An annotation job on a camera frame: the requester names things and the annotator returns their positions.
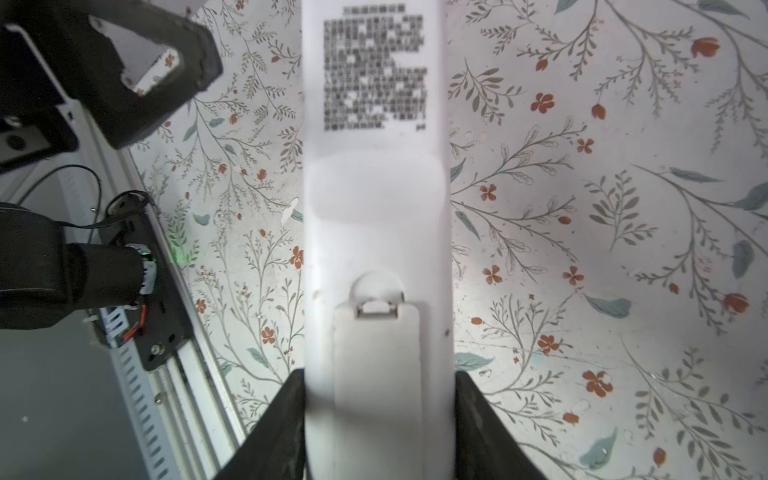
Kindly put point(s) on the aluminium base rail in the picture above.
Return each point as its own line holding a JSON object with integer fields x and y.
{"x": 127, "y": 392}

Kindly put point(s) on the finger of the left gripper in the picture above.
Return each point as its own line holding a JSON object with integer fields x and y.
{"x": 89, "y": 67}

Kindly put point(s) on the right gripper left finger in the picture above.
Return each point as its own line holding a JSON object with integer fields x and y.
{"x": 275, "y": 448}

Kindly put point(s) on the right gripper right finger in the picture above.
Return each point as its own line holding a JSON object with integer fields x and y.
{"x": 484, "y": 447}

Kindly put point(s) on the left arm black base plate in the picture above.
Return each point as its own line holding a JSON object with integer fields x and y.
{"x": 158, "y": 321}

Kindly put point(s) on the white remote control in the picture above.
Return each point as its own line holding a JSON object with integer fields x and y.
{"x": 376, "y": 210}

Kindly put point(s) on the white battery cover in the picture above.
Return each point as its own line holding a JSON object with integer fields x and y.
{"x": 377, "y": 391}

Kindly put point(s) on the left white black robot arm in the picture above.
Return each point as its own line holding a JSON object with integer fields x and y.
{"x": 43, "y": 276}

